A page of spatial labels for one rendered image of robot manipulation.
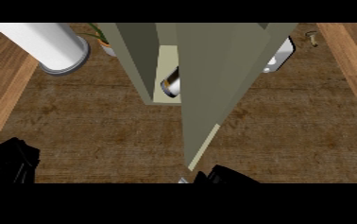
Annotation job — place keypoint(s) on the white appliance with black edge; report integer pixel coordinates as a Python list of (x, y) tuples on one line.
[(281, 56)]

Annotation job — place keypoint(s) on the green plant in white pot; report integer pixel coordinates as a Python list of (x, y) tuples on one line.
[(106, 43)]

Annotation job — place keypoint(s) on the olive grey cabinet door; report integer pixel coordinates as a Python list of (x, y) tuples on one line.
[(205, 86)]

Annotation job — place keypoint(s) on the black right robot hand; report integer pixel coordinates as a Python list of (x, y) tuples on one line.
[(225, 175)]

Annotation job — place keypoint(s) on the silver can with dark rim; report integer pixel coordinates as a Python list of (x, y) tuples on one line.
[(172, 83)]

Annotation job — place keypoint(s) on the white cylinder with grey rim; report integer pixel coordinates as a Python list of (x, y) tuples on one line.
[(45, 43)]

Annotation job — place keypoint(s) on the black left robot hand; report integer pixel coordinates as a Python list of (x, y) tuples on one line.
[(17, 163)]

